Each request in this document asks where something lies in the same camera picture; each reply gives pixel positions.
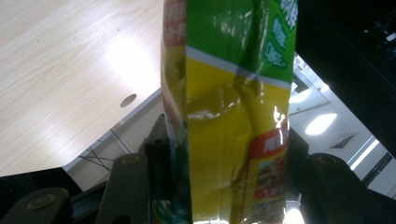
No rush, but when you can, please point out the bright ceiling light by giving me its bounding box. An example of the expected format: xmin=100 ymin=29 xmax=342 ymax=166
xmin=304 ymin=112 xmax=339 ymax=136

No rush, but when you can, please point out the round table cable hole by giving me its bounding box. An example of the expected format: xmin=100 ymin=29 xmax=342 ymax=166
xmin=120 ymin=93 xmax=138 ymax=108

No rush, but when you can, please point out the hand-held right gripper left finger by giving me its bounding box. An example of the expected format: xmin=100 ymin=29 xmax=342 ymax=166
xmin=143 ymin=113 xmax=172 ymax=203

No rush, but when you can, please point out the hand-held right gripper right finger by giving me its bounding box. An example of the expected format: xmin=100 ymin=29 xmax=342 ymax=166
xmin=285 ymin=126 xmax=311 ymax=203

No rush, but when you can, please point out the black curtain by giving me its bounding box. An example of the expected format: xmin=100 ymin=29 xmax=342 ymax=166
xmin=293 ymin=0 xmax=396 ymax=150

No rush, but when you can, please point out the bundle of black floor cables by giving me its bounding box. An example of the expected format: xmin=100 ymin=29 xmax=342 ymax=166
xmin=77 ymin=128 xmax=134 ymax=173

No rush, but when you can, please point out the ceiling vent grille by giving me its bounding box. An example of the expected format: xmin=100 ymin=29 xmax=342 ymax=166
xmin=329 ymin=131 xmax=360 ymax=150

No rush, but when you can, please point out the yellow green seasoning bag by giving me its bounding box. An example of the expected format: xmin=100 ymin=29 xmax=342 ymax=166
xmin=151 ymin=0 xmax=301 ymax=224

